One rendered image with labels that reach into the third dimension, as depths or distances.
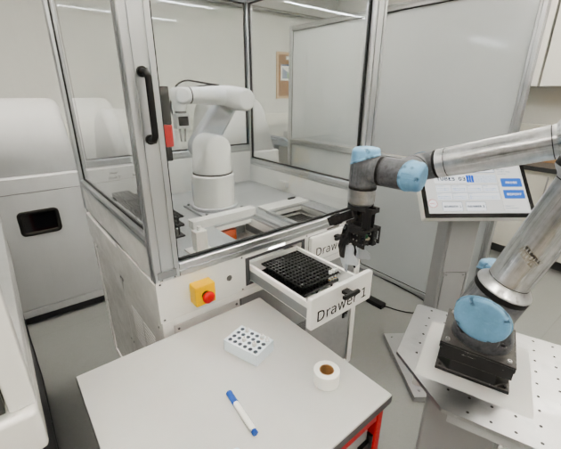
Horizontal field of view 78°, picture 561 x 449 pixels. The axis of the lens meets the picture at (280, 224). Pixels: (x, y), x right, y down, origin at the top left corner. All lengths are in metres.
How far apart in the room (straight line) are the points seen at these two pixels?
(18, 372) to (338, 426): 0.68
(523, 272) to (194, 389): 0.82
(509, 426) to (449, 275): 1.06
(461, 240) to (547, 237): 1.14
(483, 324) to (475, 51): 1.91
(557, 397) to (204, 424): 0.89
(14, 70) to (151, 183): 3.21
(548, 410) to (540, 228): 0.51
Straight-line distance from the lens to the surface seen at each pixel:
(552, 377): 1.28
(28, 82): 4.13
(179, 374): 1.07
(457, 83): 2.57
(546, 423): 1.13
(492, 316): 0.88
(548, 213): 0.82
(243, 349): 1.05
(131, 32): 0.99
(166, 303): 1.16
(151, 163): 1.00
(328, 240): 1.49
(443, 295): 2.07
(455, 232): 1.91
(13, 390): 0.88
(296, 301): 1.11
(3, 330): 0.81
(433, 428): 1.28
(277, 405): 0.97
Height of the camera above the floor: 1.49
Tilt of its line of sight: 21 degrees down
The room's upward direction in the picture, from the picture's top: straight up
